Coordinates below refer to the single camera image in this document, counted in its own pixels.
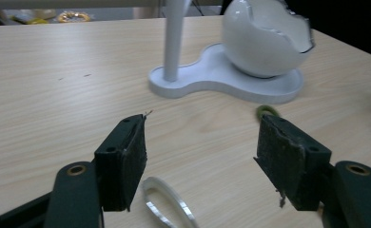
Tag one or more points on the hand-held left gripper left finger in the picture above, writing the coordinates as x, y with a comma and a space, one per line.
120, 164

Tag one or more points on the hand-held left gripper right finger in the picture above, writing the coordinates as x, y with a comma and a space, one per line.
285, 161

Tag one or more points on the white jewelry stand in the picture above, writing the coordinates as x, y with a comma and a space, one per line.
212, 76

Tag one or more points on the yellow packet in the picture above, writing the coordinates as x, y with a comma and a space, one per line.
37, 21

